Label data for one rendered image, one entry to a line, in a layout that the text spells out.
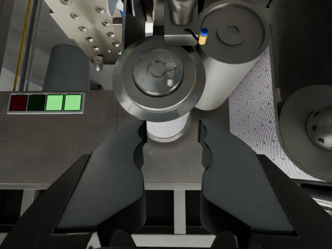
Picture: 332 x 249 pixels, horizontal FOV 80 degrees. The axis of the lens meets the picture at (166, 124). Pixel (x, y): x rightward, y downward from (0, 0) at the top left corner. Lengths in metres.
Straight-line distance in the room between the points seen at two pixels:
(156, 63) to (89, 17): 0.31
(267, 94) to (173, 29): 0.18
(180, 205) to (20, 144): 0.54
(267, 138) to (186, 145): 0.31
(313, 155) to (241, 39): 0.20
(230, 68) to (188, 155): 0.34
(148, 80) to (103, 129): 0.39
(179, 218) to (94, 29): 0.58
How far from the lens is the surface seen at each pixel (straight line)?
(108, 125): 0.66
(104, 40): 0.65
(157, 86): 0.29
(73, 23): 0.62
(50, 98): 0.76
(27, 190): 0.76
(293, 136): 0.35
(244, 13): 0.40
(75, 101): 0.71
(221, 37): 0.36
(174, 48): 0.33
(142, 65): 0.31
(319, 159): 0.36
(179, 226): 0.64
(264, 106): 0.37
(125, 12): 0.40
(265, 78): 0.38
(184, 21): 0.32
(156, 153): 0.62
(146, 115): 0.30
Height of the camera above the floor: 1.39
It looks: 12 degrees down
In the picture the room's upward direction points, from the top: 180 degrees counter-clockwise
